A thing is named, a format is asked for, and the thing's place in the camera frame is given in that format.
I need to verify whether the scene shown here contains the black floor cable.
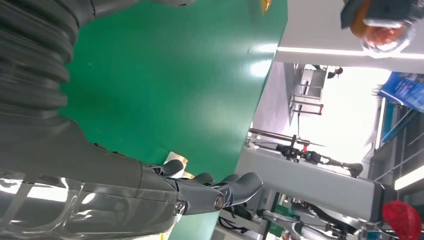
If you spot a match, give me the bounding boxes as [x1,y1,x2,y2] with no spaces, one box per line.
[218,216,249,234]

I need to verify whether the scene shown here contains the person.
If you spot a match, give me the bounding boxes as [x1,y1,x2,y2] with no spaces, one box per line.
[327,67,344,80]

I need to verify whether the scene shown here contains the white lifting stand machine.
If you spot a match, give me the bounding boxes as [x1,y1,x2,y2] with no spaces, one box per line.
[236,145,385,223]

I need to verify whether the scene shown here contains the ceiling light panel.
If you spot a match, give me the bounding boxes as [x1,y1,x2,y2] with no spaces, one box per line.
[394,164,424,191]

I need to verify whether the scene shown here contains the white light strip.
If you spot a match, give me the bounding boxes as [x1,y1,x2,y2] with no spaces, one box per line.
[275,45,424,61]

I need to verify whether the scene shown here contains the black tripod rig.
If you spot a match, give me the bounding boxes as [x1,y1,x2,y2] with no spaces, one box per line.
[248,127,364,178]

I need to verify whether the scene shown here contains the blue poster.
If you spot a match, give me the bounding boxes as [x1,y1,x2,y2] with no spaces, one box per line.
[378,71,424,114]

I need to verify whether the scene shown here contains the metal cart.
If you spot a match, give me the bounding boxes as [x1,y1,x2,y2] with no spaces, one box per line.
[289,64,327,116]

